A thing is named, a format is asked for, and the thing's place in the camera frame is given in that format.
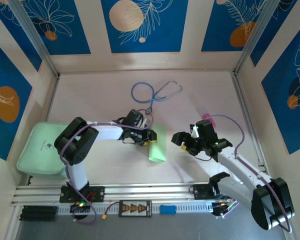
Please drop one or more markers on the light green cloth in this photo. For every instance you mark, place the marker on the light green cloth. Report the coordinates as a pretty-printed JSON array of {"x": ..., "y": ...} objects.
[{"x": 160, "y": 150}]

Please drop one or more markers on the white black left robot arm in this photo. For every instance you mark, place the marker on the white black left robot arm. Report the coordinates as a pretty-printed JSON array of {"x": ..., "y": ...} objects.
[{"x": 77, "y": 172}]

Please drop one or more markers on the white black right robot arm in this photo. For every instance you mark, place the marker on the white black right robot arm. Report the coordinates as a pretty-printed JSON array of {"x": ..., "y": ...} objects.
[{"x": 240, "y": 167}]

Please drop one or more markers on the pink clear plastic case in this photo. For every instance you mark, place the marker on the pink clear plastic case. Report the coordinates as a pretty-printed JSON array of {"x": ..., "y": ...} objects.
[{"x": 205, "y": 116}]

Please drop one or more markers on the blue stethoscope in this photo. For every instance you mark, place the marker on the blue stethoscope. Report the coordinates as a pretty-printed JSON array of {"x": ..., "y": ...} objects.
[{"x": 160, "y": 97}]

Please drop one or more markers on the blue bone-shaped clip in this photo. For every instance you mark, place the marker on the blue bone-shaped clip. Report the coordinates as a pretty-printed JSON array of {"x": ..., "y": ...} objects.
[{"x": 168, "y": 209}]

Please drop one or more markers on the black power distribution board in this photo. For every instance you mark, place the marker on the black power distribution board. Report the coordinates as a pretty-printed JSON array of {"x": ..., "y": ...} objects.
[{"x": 135, "y": 208}]

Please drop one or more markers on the circuit board with green light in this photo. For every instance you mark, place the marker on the circuit board with green light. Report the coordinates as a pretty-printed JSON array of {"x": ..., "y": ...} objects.
[{"x": 77, "y": 207}]

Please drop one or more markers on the mint green zip pouch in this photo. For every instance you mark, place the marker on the mint green zip pouch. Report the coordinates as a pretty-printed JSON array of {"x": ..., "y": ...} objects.
[{"x": 35, "y": 150}]

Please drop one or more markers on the black ribbed block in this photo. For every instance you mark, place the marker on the black ribbed block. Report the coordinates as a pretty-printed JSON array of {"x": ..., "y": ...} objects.
[{"x": 38, "y": 213}]

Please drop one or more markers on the aluminium table side rail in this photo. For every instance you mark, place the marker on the aluminium table side rail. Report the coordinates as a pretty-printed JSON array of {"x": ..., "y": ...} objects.
[
  {"x": 250, "y": 125},
  {"x": 51, "y": 100}
]

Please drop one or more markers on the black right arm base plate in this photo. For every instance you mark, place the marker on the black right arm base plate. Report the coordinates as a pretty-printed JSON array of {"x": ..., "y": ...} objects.
[{"x": 198, "y": 192}]

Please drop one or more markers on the aluminium mounting rail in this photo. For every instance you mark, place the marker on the aluminium mounting rail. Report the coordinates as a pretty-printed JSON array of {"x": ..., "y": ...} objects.
[{"x": 145, "y": 190}]

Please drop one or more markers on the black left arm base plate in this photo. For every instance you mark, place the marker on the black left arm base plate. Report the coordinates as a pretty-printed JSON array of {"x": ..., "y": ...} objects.
[{"x": 97, "y": 193}]

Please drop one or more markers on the aluminium frame post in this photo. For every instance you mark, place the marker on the aluminium frame post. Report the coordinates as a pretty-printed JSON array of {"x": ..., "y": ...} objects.
[
  {"x": 34, "y": 35},
  {"x": 257, "y": 35}
]

